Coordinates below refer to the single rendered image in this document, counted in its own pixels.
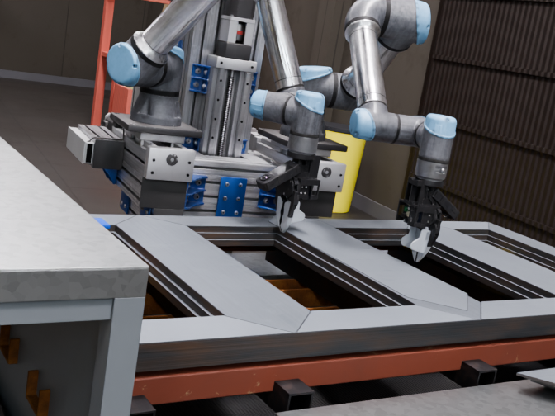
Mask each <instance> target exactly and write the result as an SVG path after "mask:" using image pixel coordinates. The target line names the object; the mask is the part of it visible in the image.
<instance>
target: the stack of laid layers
mask: <svg viewBox="0 0 555 416"><path fill-rule="evenodd" d="M188 227H189V228H190V229H192V230H193V231H195V232H196V233H198V234H200V235H201V236H202V237H203V238H205V239H206V240H208V241H209V242H211V243H213V244H214V245H215V246H274V247H276V248H278V249H280V250H281V251H283V252H284V253H286V254H287V255H289V256H291V257H292V258H295V259H296V260H297V261H299V262H301V263H303V264H304V265H306V266H308V267H309V268H310V269H312V270H314V271H315V272H318V273H319V274H321V275H322V276H323V277H326V278H327V279H329V280H331V281H332V282H333V283H335V284H337V285H338V286H341V287H342V288H344V289H345V290H346V291H349V292H350V293H352V294H354V295H355V296H357V297H358V298H360V299H361V300H364V301H365V302H367V303H369V304H370V305H372V306H373V307H387V306H403V305H419V306H423V307H427V308H431V309H434V310H441V311H444V312H449V313H452V314H459V315H462V316H466V317H470V318H474V319H479V320H469V321H458V322H446V323H434V324H412V325H400V326H388V327H376V328H365V329H342V330H330V331H318V332H306V333H284V334H272V335H260V336H248V337H237V338H214V339H202V340H191V341H179V342H167V343H145V344H140V345H139V351H138V357H137V363H136V370H135V372H143V371H161V370H170V369H179V368H189V367H198V366H215V365H225V364H234V363H243V362H261V361H270V360H279V359H288V358H298V357H315V356H324V355H334V354H343V353H352V352H370V351H379V350H388V349H397V348H407V347H424V346H434V345H443V344H452V343H470V342H479V341H488V340H497V339H507V338H524V337H533V336H543V335H552V334H555V314H550V315H539V316H527V317H515V318H503V319H481V302H480V301H478V300H475V299H473V298H472V297H470V296H469V297H468V311H466V310H460V309H456V308H452V307H448V306H444V305H437V304H434V303H429V302H426V301H422V300H415V299H411V298H407V297H405V296H403V295H402V294H400V293H398V292H396V291H394V290H392V289H391V288H389V287H387V286H385V285H383V284H382V283H380V282H378V281H376V280H374V279H372V278H371V277H368V276H367V275H365V274H363V273H361V272H359V271H358V270H356V269H354V268H352V267H350V266H349V265H347V264H345V263H343V262H341V261H340V260H338V259H336V258H333V257H331V256H330V255H329V254H327V253H324V252H322V251H321V250H319V249H318V248H315V247H313V246H312V245H310V244H308V243H306V242H304V241H303V240H301V239H299V238H297V237H296V236H294V235H292V234H289V233H288V232H287V231H286V232H285V233H283V232H281V231H280V229H279V227H228V226H188ZM336 229H338V230H340V231H342V232H344V233H346V234H348V235H350V236H352V237H354V238H356V239H358V240H360V241H362V242H364V243H366V244H368V245H370V246H403V245H402V244H401V239H402V237H404V236H406V235H408V233H409V232H410V230H409V229H357V228H336ZM107 230H108V231H109V232H110V233H111V234H113V235H114V236H115V237H116V238H117V239H119V240H120V241H121V242H122V243H123V244H124V245H125V246H126V247H127V248H128V249H129V250H131V251H132V252H133V253H134V254H135V255H136V256H138V257H139V258H140V259H141V260H142V261H144V262H145V263H146V264H147V265H148V266H149V276H148V282H149V283H150V284H151V285H153V286H154V287H155V288H156V289H157V290H158V291H159V292H160V293H161V294H163V295H164V296H165V297H166V298H167V299H168V300H169V301H170V302H171V303H173V304H174V305H175V306H176V307H177V308H178V309H179V310H180V311H182V312H183V313H184V314H185V315H186V316H187V317H204V316H219V315H223V314H222V313H221V312H220V311H219V310H218V309H216V308H215V307H214V306H213V305H211V304H210V303H209V302H208V301H207V300H205V299H204V298H203V297H202V296H200V295H199V294H198V293H197V292H195V291H194V290H193V289H192V288H191V287H190V286H189V285H188V284H186V283H185V282H184V281H183V280H181V279H180V278H179V277H178V276H176V275H175V274H174V273H173V272H171V271H170V270H169V269H168V268H167V267H166V266H164V265H163V264H162V263H161V262H160V261H159V260H158V259H156V258H155V257H154V256H153V255H151V254H150V253H149V252H148V251H146V250H145V249H144V248H142V247H141V246H140V245H139V244H138V243H137V242H136V241H135V240H134V239H132V238H131V237H130V236H129V235H127V234H126V233H125V232H124V231H122V230H121V229H120V228H119V227H117V226H116V225H110V229H107ZM455 230H457V231H458V232H460V233H463V234H466V235H468V236H470V237H473V238H474V239H478V240H480V241H482V242H484V243H488V244H490V245H492V246H494V247H497V248H499V249H502V250H504V251H506V252H508V253H512V254H514V255H515V256H518V257H520V258H523V259H525V260H528V261H530V262H533V263H535V264H538V265H539V266H541V267H545V268H547V269H549V270H551V271H554V272H555V256H553V255H551V254H549V253H545V252H543V251H541V250H538V249H536V248H533V247H530V246H529V245H526V244H524V243H521V242H518V241H516V240H513V239H510V238H508V237H505V236H504V235H501V234H498V233H495V232H493V231H490V230H486V229H455ZM425 256H426V257H428V258H431V259H433V260H435V261H436V262H439V263H442V264H443V265H445V266H447V267H450V268H452V269H453V270H455V271H457V272H461V273H462V274H464V275H466V276H468V277H471V278H472V279H474V280H476V281H479V282H481V283H483V284H485V285H487V286H489V287H491V288H493V289H495V290H497V291H500V292H502V293H504V294H506V295H508V296H510V297H512V298H514V299H516V300H524V299H539V298H555V295H554V294H552V293H550V292H548V291H545V290H543V289H541V288H538V287H536V286H534V285H531V284H529V283H528V282H526V281H522V280H520V279H519V278H517V277H513V276H511V275H510V274H507V273H505V272H503V271H501V270H498V269H496V268H494V267H491V266H489V265H487V264H485V263H484V262H480V261H478V260H476V259H474V258H471V257H469V256H467V255H465V254H463V253H460V252H458V251H456V250H454V249H452V248H449V247H447V246H445V245H442V244H441V243H438V242H436V241H435V243H434V245H433V247H431V248H430V250H429V251H428V252H427V254H426V255H425Z"/></svg>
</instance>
